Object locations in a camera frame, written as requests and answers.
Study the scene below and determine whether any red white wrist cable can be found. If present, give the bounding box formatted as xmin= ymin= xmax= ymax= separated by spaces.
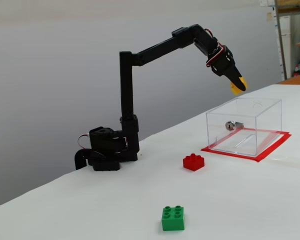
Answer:
xmin=204 ymin=28 xmax=227 ymax=68

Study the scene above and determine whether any transparent acrylic box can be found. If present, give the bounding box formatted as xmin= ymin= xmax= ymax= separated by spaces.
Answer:
xmin=205 ymin=97 xmax=283 ymax=158

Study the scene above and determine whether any grey metal shelf frame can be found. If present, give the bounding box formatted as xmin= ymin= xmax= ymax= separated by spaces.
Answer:
xmin=274 ymin=0 xmax=300 ymax=81

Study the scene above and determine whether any white cabinet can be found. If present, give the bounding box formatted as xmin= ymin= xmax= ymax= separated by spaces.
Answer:
xmin=279 ymin=15 xmax=295 ymax=76

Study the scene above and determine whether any orange table surface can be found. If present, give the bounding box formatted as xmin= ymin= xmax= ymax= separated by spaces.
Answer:
xmin=277 ymin=74 xmax=300 ymax=86

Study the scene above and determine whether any red white base cable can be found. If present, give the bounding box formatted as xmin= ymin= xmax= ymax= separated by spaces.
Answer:
xmin=77 ymin=134 xmax=90 ymax=151

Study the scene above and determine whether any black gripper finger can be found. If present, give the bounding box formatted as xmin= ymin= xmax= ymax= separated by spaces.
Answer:
xmin=223 ymin=65 xmax=248 ymax=92

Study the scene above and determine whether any red tape frame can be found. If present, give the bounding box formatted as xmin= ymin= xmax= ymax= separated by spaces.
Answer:
xmin=200 ymin=127 xmax=292 ymax=164

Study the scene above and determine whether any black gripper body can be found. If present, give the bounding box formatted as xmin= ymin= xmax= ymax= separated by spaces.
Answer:
xmin=206 ymin=45 xmax=235 ymax=77

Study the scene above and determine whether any black table clamp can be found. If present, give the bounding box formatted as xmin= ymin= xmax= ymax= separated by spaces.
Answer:
xmin=74 ymin=149 xmax=91 ymax=171

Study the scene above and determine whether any green lego brick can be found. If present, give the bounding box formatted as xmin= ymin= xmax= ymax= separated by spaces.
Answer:
xmin=161 ymin=205 xmax=186 ymax=232

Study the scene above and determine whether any red lego brick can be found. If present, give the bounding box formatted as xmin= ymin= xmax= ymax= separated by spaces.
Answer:
xmin=182 ymin=153 xmax=206 ymax=173

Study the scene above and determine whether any yellow lego brick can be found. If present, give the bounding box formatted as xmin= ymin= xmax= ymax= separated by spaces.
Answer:
xmin=229 ymin=76 xmax=248 ymax=97

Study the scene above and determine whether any silver cam lock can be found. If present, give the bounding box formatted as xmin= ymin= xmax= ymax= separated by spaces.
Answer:
xmin=225 ymin=120 xmax=245 ymax=132

